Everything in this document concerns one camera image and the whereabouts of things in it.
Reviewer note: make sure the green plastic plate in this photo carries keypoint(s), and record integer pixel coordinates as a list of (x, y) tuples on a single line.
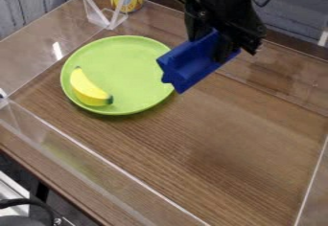
[(121, 64)]

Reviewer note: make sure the blue cross-shaped block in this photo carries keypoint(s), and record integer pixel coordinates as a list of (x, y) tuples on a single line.
[(192, 61)]

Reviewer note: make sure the yellow toy banana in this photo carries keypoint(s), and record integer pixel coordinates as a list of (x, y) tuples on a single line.
[(87, 91)]

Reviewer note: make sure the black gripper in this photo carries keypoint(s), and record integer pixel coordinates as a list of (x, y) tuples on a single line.
[(235, 22)]

